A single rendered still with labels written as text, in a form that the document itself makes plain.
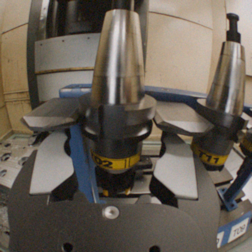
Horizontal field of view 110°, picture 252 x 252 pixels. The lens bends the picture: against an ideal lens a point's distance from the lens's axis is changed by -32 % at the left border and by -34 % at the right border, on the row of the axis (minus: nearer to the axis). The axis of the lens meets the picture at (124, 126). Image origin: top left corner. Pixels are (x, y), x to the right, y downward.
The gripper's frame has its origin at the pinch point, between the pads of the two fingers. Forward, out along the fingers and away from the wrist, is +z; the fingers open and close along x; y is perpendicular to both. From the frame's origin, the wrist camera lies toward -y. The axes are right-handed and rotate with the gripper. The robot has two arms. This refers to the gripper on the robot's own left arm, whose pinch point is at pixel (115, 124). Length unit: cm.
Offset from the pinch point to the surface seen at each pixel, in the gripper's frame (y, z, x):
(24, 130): 57, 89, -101
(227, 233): 24.9, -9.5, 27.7
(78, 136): 3.0, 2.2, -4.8
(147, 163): 24.1, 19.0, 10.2
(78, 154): 5.9, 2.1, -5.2
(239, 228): 25.0, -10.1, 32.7
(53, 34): -23, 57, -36
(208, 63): -15, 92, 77
